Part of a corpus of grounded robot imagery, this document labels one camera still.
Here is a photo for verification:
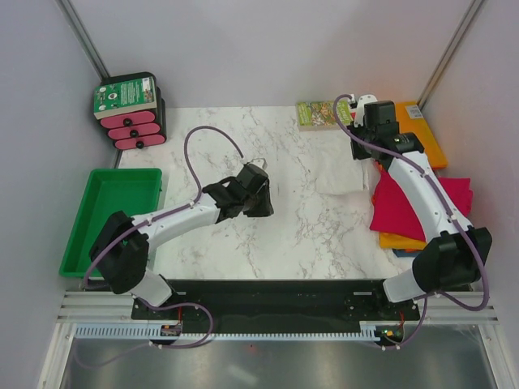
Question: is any white t shirt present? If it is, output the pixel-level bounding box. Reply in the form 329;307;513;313
315;159;367;196

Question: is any left aluminium frame post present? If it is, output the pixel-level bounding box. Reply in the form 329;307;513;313
56;0;110;79

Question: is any green book on stand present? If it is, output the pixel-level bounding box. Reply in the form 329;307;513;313
93;76;157;120

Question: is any aluminium frame post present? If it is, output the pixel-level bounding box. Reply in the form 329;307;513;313
417;0;487;110
56;0;110;79

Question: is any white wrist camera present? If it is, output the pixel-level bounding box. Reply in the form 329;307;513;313
241;157;268;171
350;94;378;127

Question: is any black pink drawer stand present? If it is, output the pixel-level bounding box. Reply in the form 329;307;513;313
96;71;167;151

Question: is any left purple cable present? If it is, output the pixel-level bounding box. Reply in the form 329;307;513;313
72;126;244;370

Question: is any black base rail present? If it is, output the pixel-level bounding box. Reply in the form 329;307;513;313
131;280;420;332

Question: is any green plastic tray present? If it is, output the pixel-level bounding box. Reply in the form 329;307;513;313
59;168;162;278

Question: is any magenta folded t shirt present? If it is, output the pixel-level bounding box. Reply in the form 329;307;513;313
370;163;474;242

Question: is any light green book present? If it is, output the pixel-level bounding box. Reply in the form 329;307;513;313
295;100;355;131

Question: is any purple cable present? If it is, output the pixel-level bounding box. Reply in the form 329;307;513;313
333;93;490;352
72;126;244;370

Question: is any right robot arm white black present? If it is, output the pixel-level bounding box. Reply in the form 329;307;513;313
345;95;492;319

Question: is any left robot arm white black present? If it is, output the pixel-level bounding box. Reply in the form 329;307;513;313
89;162;274;318

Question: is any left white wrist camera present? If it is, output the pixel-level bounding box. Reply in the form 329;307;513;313
241;157;268;171

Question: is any right aluminium frame post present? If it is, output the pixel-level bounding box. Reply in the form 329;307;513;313
417;0;487;110

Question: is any white slotted cable duct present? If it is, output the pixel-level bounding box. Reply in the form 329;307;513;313
74;322;388;342

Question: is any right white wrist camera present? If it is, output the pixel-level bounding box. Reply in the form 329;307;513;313
350;94;378;127

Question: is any orange plastic folder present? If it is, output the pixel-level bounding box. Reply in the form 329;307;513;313
395;101;448;170

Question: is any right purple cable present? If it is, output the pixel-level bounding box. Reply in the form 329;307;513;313
333;93;490;352

